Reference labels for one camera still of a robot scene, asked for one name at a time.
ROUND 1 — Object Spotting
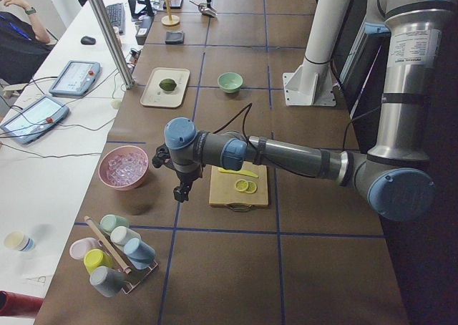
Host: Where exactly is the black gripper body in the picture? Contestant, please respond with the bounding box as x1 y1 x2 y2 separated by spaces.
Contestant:
172 162 204 189

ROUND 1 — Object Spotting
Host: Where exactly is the mint green bowl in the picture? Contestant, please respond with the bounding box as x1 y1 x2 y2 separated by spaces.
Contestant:
218 72 243 94

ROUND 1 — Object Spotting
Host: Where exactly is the pink bowl with ice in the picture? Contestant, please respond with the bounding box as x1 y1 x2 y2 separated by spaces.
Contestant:
98 145 149 191

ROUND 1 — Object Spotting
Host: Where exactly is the metal scoop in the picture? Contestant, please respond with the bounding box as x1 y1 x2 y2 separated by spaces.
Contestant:
189 0 218 18

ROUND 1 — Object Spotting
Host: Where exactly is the mirror tray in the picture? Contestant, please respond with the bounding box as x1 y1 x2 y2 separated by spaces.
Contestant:
169 0 183 10

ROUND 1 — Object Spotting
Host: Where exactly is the wooden cutting board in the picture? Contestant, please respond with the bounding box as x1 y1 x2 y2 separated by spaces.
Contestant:
209 162 269 211

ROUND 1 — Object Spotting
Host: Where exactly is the wooden mug tree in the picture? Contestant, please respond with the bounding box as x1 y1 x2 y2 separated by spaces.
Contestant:
161 0 180 26

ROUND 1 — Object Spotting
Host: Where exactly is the yellow plastic knife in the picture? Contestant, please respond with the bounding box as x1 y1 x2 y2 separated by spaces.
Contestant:
218 168 259 178

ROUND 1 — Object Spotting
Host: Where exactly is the lemon slice upper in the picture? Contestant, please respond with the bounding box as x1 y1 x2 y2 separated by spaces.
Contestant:
234 179 249 193

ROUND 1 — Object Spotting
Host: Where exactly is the folded grey cloth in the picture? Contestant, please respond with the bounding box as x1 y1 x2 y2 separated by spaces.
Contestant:
165 31 185 44

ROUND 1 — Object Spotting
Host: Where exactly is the black label box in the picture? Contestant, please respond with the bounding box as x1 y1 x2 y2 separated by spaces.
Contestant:
135 16 153 45

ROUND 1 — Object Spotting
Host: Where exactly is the white cup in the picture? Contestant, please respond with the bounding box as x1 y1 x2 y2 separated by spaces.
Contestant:
110 225 141 246

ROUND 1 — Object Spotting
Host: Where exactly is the light blue cup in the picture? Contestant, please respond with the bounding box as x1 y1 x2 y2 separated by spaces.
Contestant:
123 238 156 270

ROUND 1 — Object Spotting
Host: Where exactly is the mint green cup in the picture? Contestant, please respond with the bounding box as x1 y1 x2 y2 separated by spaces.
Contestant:
99 214 130 235

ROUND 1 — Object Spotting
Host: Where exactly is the cream rabbit tray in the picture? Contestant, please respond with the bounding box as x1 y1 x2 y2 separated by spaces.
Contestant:
140 67 190 108

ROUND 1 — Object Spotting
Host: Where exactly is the black keyboard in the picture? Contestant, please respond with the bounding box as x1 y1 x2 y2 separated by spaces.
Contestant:
105 3 125 35

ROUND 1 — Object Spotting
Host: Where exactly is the green avocado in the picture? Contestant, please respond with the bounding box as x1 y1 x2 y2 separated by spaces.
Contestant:
159 78 177 92

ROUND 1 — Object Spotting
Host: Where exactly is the yellow cup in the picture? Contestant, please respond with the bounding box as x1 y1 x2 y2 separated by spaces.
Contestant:
83 248 113 274

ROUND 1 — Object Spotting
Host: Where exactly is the grey cup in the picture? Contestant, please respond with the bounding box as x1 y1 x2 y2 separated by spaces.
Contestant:
89 266 125 297

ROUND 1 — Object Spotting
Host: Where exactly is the pink cup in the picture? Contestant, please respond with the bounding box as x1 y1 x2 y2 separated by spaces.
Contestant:
69 237 99 261

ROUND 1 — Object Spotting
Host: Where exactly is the black computer mouse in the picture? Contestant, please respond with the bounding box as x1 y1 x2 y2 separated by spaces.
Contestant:
80 36 97 46

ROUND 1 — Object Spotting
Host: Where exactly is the far teach pendant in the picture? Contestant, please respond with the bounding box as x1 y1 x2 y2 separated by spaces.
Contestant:
49 60 101 98

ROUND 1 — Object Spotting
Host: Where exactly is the teach pendant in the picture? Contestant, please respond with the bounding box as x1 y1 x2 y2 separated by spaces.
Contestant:
49 60 101 98
1 95 70 145

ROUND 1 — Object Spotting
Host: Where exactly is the near teach pendant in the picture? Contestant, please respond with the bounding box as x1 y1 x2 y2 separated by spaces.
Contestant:
1 95 70 145

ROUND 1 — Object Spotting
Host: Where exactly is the paper cup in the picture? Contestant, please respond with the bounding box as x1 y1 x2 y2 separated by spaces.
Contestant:
4 231 35 252

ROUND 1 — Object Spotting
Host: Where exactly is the seated person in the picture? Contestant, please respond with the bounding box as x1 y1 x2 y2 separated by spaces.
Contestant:
1 0 54 84

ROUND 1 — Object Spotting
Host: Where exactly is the red object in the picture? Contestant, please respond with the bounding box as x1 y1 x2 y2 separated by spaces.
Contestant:
1 291 44 319

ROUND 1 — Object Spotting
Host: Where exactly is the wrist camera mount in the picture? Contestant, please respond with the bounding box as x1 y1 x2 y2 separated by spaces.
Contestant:
152 144 174 170

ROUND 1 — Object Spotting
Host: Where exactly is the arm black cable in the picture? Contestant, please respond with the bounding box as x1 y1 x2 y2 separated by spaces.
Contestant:
213 102 384 161

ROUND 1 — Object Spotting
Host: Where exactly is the cup rack with handle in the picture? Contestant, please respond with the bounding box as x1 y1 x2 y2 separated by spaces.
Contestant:
84 216 157 294

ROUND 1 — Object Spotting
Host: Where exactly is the aluminium frame post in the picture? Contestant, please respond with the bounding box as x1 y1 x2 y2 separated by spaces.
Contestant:
88 0 135 89

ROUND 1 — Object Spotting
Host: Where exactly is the white pedestal column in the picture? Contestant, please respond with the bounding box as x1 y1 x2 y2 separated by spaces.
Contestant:
283 0 350 107

